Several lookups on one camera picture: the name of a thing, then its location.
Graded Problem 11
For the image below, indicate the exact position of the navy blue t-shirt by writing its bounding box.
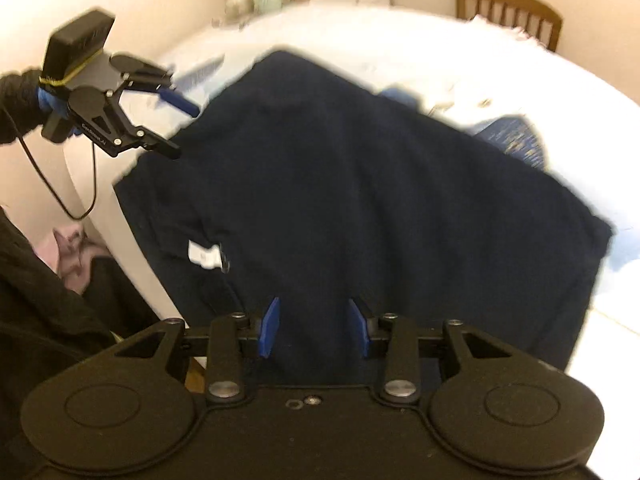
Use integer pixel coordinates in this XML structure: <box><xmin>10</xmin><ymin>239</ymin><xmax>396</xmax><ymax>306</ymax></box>
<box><xmin>115</xmin><ymin>51</ymin><xmax>611</xmax><ymax>385</ymax></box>

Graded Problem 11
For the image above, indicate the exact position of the black sleeved left forearm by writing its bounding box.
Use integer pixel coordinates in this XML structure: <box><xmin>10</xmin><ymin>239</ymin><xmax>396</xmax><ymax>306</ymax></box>
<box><xmin>0</xmin><ymin>68</ymin><xmax>50</xmax><ymax>144</ymax></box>

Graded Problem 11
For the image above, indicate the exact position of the blue gloved left hand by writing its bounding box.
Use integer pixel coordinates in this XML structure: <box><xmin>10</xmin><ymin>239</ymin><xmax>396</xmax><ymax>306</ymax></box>
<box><xmin>37</xmin><ymin>88</ymin><xmax>82</xmax><ymax>144</ymax></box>

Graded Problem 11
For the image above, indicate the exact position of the pale green mug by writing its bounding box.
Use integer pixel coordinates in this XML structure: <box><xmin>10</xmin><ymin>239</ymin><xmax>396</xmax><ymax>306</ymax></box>
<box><xmin>253</xmin><ymin>0</ymin><xmax>291</xmax><ymax>15</ymax></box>

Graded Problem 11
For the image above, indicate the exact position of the white pink garment pile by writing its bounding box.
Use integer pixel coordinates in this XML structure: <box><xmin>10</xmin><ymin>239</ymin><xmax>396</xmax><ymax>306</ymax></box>
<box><xmin>35</xmin><ymin>222</ymin><xmax>112</xmax><ymax>295</ymax></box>

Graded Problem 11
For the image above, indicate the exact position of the wooden slatted chair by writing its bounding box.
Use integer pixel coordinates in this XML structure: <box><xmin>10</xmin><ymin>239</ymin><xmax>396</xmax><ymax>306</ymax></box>
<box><xmin>456</xmin><ymin>0</ymin><xmax>563</xmax><ymax>52</ymax></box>

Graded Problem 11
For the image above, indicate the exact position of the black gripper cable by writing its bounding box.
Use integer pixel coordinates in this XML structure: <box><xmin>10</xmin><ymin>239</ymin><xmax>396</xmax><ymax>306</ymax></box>
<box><xmin>0</xmin><ymin>109</ymin><xmax>99</xmax><ymax>221</ymax></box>

